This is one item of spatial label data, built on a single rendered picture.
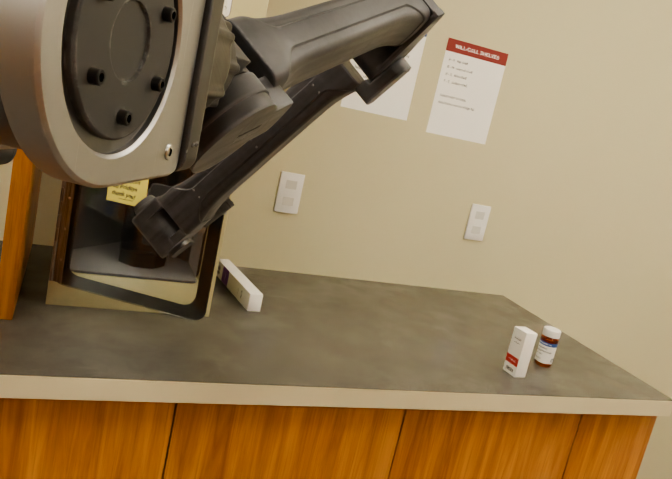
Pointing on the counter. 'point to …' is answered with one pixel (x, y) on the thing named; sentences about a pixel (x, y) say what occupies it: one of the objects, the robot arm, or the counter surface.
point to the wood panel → (18, 230)
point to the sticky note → (129, 194)
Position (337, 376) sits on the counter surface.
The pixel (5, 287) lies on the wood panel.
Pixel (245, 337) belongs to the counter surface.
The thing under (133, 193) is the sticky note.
